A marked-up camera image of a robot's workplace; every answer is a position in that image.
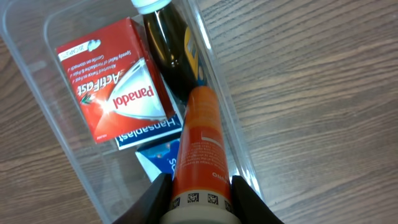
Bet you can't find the blue yellow VapoDrops box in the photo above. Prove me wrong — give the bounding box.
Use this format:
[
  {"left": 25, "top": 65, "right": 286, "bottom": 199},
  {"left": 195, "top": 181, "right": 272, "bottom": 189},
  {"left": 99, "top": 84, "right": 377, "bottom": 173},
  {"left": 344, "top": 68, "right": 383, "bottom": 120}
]
[{"left": 135, "top": 138, "right": 180, "bottom": 182}]

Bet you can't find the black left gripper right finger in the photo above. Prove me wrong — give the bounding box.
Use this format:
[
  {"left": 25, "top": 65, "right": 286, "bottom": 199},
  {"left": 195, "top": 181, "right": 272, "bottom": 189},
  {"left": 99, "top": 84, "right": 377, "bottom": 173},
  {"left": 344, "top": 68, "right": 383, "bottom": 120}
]
[{"left": 231, "top": 175, "right": 284, "bottom": 224}]

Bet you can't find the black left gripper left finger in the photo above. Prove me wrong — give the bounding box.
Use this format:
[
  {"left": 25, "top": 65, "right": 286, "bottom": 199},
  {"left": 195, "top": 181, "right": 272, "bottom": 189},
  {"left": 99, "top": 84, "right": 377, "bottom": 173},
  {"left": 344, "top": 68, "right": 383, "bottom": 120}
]
[{"left": 113, "top": 173, "right": 172, "bottom": 224}]

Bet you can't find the orange tube white cap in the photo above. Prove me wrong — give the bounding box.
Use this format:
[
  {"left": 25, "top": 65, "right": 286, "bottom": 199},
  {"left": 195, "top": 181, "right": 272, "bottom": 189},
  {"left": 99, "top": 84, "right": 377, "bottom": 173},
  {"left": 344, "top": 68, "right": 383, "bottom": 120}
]
[{"left": 160, "top": 86, "right": 240, "bottom": 224}]

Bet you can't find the clear plastic container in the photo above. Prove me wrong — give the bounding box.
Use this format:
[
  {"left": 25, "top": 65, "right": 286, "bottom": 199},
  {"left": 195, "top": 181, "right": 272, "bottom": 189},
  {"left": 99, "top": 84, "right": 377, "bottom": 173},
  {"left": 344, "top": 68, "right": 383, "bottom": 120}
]
[{"left": 0, "top": 0, "right": 266, "bottom": 224}]

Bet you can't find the red white medicine box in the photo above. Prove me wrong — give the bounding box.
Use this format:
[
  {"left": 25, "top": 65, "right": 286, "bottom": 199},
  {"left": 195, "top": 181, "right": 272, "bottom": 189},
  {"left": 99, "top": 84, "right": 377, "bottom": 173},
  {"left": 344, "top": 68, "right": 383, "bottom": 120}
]
[{"left": 56, "top": 17, "right": 175, "bottom": 143}]

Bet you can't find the white blue plaster box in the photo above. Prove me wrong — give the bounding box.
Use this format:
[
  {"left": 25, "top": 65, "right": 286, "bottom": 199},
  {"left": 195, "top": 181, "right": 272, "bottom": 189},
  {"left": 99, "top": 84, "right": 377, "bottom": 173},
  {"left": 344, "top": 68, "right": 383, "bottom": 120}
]
[{"left": 116, "top": 114, "right": 183, "bottom": 151}]

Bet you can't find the dark bottle white cap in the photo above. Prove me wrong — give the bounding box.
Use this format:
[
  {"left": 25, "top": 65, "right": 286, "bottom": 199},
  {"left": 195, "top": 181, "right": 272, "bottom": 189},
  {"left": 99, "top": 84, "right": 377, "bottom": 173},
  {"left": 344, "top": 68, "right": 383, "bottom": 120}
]
[{"left": 132, "top": 0, "right": 207, "bottom": 104}]

